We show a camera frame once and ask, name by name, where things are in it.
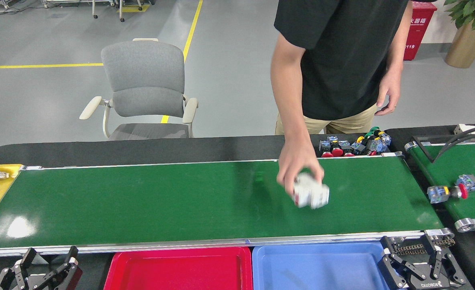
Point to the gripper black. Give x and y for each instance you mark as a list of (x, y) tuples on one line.
[(34, 285), (430, 286)]

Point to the red push button yellow collar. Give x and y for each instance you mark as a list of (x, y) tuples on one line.
[(436, 194)]

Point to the green push button yellow collar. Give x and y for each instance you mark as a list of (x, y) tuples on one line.
[(360, 140)]

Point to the person's right forearm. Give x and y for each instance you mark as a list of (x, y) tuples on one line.
[(292, 108)]

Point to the person's left forearm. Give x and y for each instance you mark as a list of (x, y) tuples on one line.
[(394, 60)]

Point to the blue plastic tray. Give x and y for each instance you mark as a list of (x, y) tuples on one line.
[(318, 270)]

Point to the short green conveyor belt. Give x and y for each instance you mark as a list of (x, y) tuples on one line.
[(459, 161)]

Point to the red plastic tray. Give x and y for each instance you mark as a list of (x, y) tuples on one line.
[(181, 270)]

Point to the long green conveyor belt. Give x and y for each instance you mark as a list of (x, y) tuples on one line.
[(181, 201)]

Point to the person's right hand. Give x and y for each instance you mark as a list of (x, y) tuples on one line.
[(298, 161)]

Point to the person's left hand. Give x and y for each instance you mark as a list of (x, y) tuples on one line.
[(390, 92)]

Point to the person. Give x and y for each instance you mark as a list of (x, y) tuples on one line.
[(342, 60)]

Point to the grey office chair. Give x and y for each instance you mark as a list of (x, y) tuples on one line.
[(145, 76)]

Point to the potted plant tan pot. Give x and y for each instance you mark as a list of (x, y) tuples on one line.
[(467, 44)]

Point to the red fire equipment cabinet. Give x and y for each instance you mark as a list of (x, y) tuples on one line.
[(416, 36)]

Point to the white wheeled rack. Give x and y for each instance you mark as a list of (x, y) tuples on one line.
[(121, 14), (95, 12)]

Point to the black triangular guide frame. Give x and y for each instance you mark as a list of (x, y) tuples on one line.
[(425, 150)]

